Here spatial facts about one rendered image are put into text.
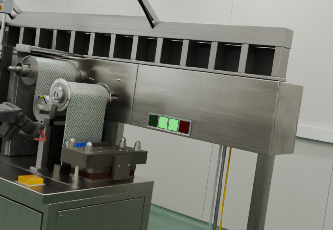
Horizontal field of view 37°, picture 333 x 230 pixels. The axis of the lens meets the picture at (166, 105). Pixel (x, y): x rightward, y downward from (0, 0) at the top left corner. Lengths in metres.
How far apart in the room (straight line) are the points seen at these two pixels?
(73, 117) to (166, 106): 0.43
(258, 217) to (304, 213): 2.29
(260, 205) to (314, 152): 2.25
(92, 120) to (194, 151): 2.74
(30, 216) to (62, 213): 0.12
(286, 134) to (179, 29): 0.67
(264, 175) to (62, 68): 1.11
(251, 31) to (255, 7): 2.70
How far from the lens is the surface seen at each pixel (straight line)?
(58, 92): 2.30
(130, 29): 2.50
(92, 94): 2.37
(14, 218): 2.14
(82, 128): 2.35
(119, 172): 2.26
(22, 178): 2.08
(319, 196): 4.47
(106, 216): 2.22
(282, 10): 4.68
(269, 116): 2.03
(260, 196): 2.25
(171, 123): 2.28
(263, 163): 2.23
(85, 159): 2.13
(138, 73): 2.43
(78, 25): 2.77
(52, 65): 2.51
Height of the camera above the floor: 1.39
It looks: 3 degrees down
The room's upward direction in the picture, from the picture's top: 8 degrees clockwise
